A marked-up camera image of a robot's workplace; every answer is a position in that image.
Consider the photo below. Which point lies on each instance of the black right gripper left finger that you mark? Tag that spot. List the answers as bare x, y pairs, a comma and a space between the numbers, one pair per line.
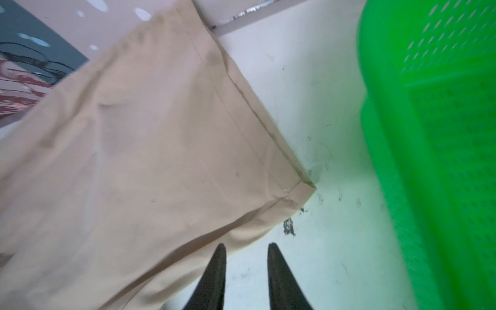
210, 291

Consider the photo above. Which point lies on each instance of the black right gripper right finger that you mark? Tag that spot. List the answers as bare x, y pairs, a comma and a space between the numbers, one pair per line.
284, 291

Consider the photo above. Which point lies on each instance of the beige shorts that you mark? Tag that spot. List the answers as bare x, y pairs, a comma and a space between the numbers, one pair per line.
118, 186

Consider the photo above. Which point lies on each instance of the green plastic tray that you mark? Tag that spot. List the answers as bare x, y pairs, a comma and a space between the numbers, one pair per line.
429, 124

